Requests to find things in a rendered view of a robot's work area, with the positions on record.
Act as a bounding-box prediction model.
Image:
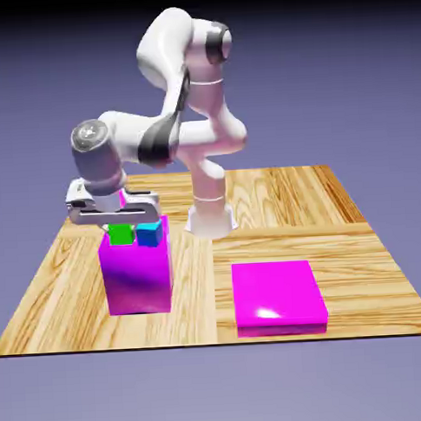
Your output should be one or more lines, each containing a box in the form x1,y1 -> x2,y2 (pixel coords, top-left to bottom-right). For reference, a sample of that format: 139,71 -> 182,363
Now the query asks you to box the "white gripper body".
63,174 -> 162,229

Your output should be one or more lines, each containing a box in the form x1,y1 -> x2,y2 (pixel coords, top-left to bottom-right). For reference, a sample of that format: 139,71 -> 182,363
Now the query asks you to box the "small green cube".
106,221 -> 135,247

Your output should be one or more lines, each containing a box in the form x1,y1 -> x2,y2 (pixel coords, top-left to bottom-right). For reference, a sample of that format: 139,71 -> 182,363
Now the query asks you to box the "small blue cube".
135,218 -> 165,249

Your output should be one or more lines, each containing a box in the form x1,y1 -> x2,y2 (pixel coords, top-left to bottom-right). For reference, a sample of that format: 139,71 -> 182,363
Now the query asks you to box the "tall magenta box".
94,187 -> 176,318

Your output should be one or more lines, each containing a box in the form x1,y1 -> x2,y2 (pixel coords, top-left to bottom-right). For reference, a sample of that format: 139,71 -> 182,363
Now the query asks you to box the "flat magenta box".
231,259 -> 330,339

